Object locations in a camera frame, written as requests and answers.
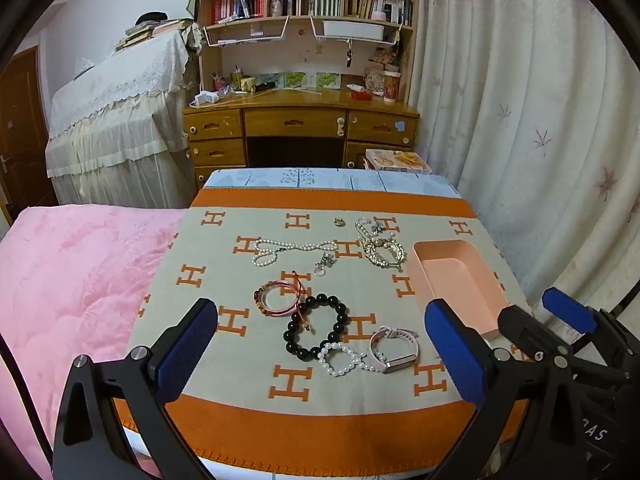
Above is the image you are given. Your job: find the red string bracelet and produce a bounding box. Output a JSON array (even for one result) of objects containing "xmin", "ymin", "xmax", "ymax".
[{"xmin": 254, "ymin": 271, "xmax": 315, "ymax": 333}]

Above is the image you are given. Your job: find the brown wooden door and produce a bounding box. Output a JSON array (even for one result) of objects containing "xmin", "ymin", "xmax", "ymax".
[{"xmin": 0, "ymin": 45, "xmax": 56, "ymax": 226}]

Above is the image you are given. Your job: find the black bead bracelet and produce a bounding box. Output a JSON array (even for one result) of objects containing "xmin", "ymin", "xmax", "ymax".
[{"xmin": 283, "ymin": 294, "xmax": 351, "ymax": 362}]

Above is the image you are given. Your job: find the wooden desk with bookshelf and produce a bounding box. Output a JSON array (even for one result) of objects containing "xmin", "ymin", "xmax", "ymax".
[{"xmin": 197, "ymin": 0, "xmax": 418, "ymax": 93}]

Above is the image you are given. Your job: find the row of upright books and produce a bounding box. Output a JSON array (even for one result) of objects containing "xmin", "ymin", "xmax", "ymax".
[{"xmin": 210, "ymin": 0, "xmax": 415, "ymax": 26}]

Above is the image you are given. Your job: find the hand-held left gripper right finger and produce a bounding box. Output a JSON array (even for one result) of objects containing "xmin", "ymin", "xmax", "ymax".
[{"xmin": 424, "ymin": 298, "xmax": 596, "ymax": 480}]

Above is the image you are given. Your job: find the pink smart watch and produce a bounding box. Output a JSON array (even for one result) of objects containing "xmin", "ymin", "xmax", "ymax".
[{"xmin": 367, "ymin": 326, "xmax": 420, "ymax": 375}]

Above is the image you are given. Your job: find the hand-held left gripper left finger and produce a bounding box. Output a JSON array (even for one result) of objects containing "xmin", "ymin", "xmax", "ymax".
[{"xmin": 52, "ymin": 297, "xmax": 219, "ymax": 480}]

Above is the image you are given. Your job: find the stack of lying books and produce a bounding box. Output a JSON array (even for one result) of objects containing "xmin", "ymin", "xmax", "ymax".
[{"xmin": 115, "ymin": 17, "xmax": 193, "ymax": 52}]

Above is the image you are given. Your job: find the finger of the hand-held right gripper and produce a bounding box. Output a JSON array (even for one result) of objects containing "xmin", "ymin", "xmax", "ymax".
[
  {"xmin": 542, "ymin": 287, "xmax": 640, "ymax": 377},
  {"xmin": 497, "ymin": 305, "xmax": 631, "ymax": 382}
]

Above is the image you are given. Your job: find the white pearl bracelet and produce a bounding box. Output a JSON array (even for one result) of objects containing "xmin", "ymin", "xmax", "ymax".
[{"xmin": 316, "ymin": 341, "xmax": 368, "ymax": 376}]

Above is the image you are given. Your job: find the gold crystal bracelet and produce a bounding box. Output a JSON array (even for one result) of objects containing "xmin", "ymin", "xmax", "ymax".
[{"xmin": 361, "ymin": 235, "xmax": 408, "ymax": 271}]

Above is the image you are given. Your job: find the orange patterned blanket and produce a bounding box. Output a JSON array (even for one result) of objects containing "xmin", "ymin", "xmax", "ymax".
[{"xmin": 114, "ymin": 187, "xmax": 531, "ymax": 466}]

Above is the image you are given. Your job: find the pink cardboard box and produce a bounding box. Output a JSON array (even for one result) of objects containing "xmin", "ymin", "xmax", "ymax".
[{"xmin": 412, "ymin": 240, "xmax": 513, "ymax": 342}]

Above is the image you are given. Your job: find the light blue patterned tablecloth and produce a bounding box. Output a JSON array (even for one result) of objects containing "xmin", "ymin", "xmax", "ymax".
[{"xmin": 122, "ymin": 167, "xmax": 461, "ymax": 480}]

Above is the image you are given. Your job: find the orange floral flat box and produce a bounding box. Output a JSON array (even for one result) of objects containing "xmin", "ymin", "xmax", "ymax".
[{"xmin": 364, "ymin": 149, "xmax": 433, "ymax": 176}]

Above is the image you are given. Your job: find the lace-covered piano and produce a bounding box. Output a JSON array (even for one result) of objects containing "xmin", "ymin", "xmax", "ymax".
[{"xmin": 46, "ymin": 25, "xmax": 201, "ymax": 208}]

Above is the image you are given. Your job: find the cream floral curtain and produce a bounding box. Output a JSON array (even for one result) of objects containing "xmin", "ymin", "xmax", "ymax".
[{"xmin": 407, "ymin": 0, "xmax": 640, "ymax": 321}]

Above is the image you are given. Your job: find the white pearl necklace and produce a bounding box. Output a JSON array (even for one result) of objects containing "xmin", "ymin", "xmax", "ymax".
[{"xmin": 251, "ymin": 237, "xmax": 338, "ymax": 268}]

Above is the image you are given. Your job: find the floral patterned bag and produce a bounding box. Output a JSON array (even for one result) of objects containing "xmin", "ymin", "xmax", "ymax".
[{"xmin": 364, "ymin": 62, "xmax": 386, "ymax": 96}]

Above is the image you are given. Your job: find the wooden desk with drawers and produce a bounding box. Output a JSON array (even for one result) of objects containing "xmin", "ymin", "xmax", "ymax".
[{"xmin": 182, "ymin": 87, "xmax": 421, "ymax": 191}]

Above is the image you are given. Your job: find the pink quilted blanket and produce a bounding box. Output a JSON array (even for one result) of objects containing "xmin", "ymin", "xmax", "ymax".
[{"xmin": 0, "ymin": 204, "xmax": 188, "ymax": 480}]

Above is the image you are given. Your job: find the white wire basket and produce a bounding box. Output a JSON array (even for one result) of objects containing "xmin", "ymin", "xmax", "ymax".
[{"xmin": 202, "ymin": 16, "xmax": 290, "ymax": 47}]

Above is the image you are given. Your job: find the white hanging tray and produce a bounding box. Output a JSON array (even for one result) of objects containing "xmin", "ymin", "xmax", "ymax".
[{"xmin": 310, "ymin": 14, "xmax": 403, "ymax": 43}]

